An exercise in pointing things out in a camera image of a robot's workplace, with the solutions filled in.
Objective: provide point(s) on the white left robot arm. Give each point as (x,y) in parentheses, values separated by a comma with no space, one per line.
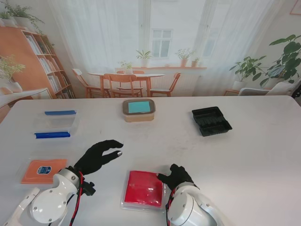
(44,200)

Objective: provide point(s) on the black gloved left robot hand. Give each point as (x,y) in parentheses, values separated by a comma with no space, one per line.
(96,157)

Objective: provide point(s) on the clear container with blue clips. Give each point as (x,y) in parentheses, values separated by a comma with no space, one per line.
(56,124)

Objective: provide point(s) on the black plastic tray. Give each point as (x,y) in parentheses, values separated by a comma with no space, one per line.
(210,120)

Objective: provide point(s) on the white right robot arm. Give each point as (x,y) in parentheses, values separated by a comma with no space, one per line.
(190,207)

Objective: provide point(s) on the brown paper food container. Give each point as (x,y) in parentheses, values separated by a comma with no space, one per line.
(138,117)

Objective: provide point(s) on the black equipment piece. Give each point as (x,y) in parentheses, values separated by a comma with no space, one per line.
(296,91)

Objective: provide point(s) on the printed room scene backdrop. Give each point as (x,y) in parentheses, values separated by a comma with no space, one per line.
(164,23)

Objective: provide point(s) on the red container lid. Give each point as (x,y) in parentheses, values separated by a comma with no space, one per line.
(143,188)

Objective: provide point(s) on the clear lid with teal label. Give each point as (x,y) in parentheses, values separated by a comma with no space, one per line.
(138,107)

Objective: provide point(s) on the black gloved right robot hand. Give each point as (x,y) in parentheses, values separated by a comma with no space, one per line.
(177,177)

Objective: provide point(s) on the clear lid with orange label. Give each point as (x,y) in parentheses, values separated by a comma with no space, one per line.
(43,170)

